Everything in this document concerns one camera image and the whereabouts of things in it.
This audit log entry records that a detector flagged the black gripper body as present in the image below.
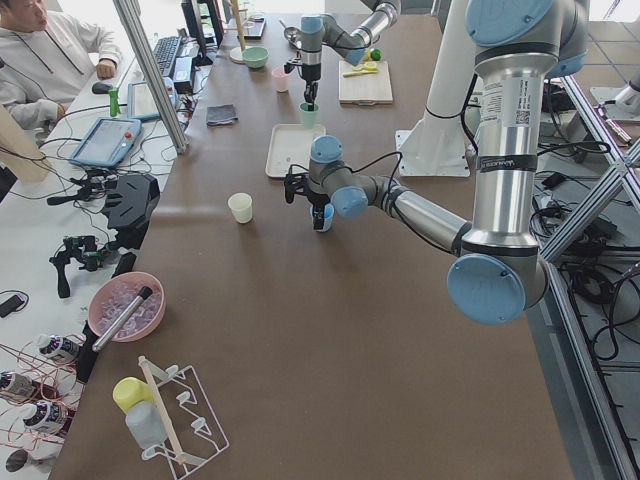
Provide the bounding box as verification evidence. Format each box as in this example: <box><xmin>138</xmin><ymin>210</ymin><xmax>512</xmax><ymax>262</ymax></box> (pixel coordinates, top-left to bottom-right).
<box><xmin>300</xmin><ymin>51</ymin><xmax>321</xmax><ymax>85</ymax></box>
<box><xmin>306</xmin><ymin>186</ymin><xmax>330</xmax><ymax>210</ymax></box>

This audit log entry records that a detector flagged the blue plastic cup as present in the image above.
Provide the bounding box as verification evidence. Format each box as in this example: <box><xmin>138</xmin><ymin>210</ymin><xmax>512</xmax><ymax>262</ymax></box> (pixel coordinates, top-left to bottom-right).
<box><xmin>316</xmin><ymin>203</ymin><xmax>334</xmax><ymax>233</ymax></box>

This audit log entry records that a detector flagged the mint green cup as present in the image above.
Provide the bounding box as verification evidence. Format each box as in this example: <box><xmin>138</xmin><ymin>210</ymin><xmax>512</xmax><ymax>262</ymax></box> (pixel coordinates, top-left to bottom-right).
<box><xmin>299</xmin><ymin>102</ymin><xmax>319</xmax><ymax>129</ymax></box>

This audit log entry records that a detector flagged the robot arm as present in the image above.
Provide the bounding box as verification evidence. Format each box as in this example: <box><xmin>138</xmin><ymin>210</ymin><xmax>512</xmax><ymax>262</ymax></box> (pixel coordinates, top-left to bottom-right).
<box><xmin>285</xmin><ymin>1</ymin><xmax>589</xmax><ymax>325</ymax></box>
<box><xmin>299</xmin><ymin>0</ymin><xmax>401</xmax><ymax>106</ymax></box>

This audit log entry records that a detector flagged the cream rabbit tray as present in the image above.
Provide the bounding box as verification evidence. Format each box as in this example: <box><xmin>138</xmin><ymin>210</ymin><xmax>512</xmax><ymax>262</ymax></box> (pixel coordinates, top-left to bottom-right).
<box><xmin>265</xmin><ymin>124</ymin><xmax>326</xmax><ymax>178</ymax></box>

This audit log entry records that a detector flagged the pink plastic cup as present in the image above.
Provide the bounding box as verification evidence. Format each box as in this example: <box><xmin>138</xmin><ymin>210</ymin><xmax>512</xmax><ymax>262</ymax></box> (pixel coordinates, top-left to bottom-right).
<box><xmin>271</xmin><ymin>66</ymin><xmax>289</xmax><ymax>93</ymax></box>

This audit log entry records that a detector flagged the steel metal scoop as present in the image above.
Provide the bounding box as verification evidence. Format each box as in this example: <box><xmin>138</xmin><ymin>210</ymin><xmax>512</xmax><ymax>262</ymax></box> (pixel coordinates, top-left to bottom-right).
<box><xmin>278</xmin><ymin>18</ymin><xmax>302</xmax><ymax>50</ymax></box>

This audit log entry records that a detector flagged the yellow plastic knife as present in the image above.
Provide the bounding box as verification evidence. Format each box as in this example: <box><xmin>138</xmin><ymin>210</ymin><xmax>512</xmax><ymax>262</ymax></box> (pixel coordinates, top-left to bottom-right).
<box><xmin>342</xmin><ymin>70</ymin><xmax>378</xmax><ymax>78</ymax></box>

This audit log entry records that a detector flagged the bamboo cutting board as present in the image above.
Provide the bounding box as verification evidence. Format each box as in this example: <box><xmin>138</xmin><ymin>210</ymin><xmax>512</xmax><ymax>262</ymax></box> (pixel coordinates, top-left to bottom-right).
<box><xmin>338</xmin><ymin>60</ymin><xmax>393</xmax><ymax>105</ymax></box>

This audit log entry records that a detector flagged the mint green bowl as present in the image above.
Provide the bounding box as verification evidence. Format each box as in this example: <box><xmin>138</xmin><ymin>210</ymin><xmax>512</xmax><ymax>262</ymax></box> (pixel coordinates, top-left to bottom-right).
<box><xmin>242</xmin><ymin>46</ymin><xmax>269</xmax><ymax>69</ymax></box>

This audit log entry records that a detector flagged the green lime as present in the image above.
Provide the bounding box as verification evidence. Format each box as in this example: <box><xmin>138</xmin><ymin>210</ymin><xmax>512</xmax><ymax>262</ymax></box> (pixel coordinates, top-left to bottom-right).
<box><xmin>369</xmin><ymin>48</ymin><xmax>382</xmax><ymax>61</ymax></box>

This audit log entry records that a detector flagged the wooden cup tree stand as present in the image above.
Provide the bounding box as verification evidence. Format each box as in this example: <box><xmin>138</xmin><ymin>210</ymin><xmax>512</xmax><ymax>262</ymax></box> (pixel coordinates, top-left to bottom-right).
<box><xmin>230</xmin><ymin>0</ymin><xmax>251</xmax><ymax>64</ymax></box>

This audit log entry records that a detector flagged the cream plastic cup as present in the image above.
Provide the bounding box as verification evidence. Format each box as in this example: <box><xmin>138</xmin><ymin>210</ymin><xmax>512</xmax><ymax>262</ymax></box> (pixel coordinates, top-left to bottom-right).
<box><xmin>227</xmin><ymin>192</ymin><xmax>253</xmax><ymax>224</ymax></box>

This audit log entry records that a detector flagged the grey folded cloth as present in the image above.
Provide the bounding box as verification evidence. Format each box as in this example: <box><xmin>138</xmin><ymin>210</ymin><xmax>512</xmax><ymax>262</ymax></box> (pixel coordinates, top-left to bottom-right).
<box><xmin>206</xmin><ymin>104</ymin><xmax>238</xmax><ymax>126</ymax></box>

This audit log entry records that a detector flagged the black keyboard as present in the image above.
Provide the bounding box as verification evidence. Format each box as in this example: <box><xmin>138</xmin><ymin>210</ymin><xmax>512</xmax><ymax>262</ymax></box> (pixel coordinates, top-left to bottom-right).
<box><xmin>153</xmin><ymin>36</ymin><xmax>181</xmax><ymax>77</ymax></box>

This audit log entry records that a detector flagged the blue teach pendant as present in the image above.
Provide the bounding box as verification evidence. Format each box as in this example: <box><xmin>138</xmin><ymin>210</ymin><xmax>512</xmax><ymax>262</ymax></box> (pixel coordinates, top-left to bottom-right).
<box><xmin>127</xmin><ymin>77</ymin><xmax>178</xmax><ymax>122</ymax></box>
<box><xmin>68</xmin><ymin>117</ymin><xmax>142</xmax><ymax>168</ymax></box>

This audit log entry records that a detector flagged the metal muddler in bowl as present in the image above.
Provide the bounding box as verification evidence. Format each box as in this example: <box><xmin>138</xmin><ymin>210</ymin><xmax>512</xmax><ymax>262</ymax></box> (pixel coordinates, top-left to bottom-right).
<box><xmin>92</xmin><ymin>286</ymin><xmax>153</xmax><ymax>353</ymax></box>

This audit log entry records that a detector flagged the pink bowl with ice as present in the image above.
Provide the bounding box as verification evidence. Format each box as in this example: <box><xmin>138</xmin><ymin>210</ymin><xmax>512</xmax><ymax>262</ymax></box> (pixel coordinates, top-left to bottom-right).
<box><xmin>87</xmin><ymin>271</ymin><xmax>167</xmax><ymax>343</ymax></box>

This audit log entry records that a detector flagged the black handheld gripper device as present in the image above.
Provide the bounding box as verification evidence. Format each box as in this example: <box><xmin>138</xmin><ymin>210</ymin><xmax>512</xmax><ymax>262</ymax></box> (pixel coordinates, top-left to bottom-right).
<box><xmin>49</xmin><ymin>235</ymin><xmax>119</xmax><ymax>299</ymax></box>

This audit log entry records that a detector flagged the yellow cup on rack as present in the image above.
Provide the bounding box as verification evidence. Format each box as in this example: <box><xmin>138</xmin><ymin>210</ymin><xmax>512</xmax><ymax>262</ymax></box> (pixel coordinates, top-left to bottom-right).
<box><xmin>112</xmin><ymin>377</ymin><xmax>153</xmax><ymax>413</ymax></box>

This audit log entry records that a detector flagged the seated person in hoodie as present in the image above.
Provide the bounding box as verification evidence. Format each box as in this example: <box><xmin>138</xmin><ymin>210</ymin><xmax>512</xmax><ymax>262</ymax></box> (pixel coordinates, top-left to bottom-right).
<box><xmin>1</xmin><ymin>1</ymin><xmax>121</xmax><ymax>130</ymax></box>

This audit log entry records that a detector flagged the grey cup on rack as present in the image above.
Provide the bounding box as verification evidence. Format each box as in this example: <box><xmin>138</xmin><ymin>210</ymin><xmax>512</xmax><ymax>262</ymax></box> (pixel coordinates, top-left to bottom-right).
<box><xmin>125</xmin><ymin>401</ymin><xmax>168</xmax><ymax>450</ymax></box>

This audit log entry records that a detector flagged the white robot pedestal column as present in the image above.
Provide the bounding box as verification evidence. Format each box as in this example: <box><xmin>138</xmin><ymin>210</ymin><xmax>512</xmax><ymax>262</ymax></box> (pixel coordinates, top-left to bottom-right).
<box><xmin>396</xmin><ymin>0</ymin><xmax>475</xmax><ymax>177</ymax></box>

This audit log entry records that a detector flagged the black stand mount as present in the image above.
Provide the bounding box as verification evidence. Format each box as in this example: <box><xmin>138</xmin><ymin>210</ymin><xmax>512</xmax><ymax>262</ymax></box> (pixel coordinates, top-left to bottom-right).
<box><xmin>101</xmin><ymin>173</ymin><xmax>160</xmax><ymax>249</ymax></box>

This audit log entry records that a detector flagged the aluminium frame post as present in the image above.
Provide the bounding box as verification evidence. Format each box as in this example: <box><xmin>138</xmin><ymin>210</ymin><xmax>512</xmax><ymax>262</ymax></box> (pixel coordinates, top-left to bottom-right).
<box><xmin>113</xmin><ymin>0</ymin><xmax>189</xmax><ymax>155</ymax></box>

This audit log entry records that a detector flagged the green handled tool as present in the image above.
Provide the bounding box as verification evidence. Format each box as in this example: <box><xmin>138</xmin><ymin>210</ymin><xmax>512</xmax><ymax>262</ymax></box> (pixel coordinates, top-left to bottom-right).
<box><xmin>108</xmin><ymin>88</ymin><xmax>120</xmax><ymax>118</ymax></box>

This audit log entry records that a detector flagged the white wire cup rack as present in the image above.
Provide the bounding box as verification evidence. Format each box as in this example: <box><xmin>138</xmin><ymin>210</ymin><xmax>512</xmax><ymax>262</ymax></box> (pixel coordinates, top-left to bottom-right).
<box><xmin>138</xmin><ymin>356</ymin><xmax>230</xmax><ymax>479</ymax></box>

